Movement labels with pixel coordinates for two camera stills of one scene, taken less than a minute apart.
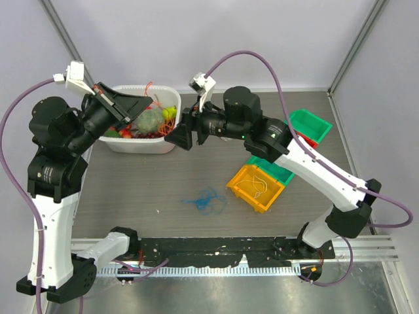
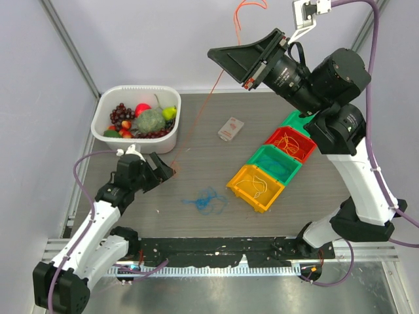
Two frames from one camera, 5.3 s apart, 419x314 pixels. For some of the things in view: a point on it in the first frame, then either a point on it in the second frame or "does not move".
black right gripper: (192, 120) → (240, 61)
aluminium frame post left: (63, 36) does not move
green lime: (111, 133) does not move
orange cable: (165, 125) → (237, 30)
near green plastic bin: (272, 169) does not move
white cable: (258, 184) does not move
